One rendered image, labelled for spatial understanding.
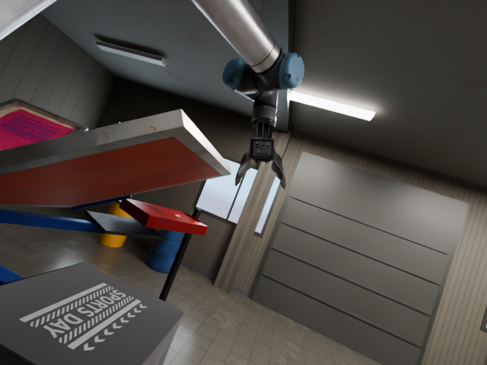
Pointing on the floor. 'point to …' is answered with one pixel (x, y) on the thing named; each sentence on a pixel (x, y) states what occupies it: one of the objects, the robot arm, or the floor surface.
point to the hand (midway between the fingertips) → (259, 188)
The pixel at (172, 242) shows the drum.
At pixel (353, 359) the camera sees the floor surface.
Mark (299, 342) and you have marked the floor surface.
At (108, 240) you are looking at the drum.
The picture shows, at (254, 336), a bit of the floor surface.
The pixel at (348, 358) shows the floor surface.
